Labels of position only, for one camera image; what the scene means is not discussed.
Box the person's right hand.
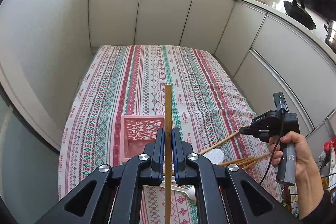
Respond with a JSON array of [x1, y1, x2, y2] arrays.
[[280, 131, 324, 219]]

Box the patterned red green tablecloth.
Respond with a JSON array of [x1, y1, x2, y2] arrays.
[[58, 44, 283, 224]]

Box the pink perforated plastic basket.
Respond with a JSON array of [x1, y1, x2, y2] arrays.
[[120, 115, 165, 162]]

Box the steel pot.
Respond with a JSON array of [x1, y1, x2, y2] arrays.
[[323, 20, 336, 53]]

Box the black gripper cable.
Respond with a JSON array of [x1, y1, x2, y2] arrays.
[[258, 108, 285, 185]]

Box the white kitchen cabinets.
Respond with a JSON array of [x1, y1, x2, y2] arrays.
[[88, 0, 335, 134]]

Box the white rice paddle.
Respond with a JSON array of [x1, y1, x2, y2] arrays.
[[203, 148, 224, 164]]

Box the wooden chopstick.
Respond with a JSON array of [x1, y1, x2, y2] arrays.
[[219, 152, 270, 166], [242, 160, 257, 170], [165, 85, 172, 224], [219, 157, 255, 166], [199, 131, 239, 155]]

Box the black wok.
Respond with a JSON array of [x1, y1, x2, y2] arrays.
[[284, 0, 316, 30]]

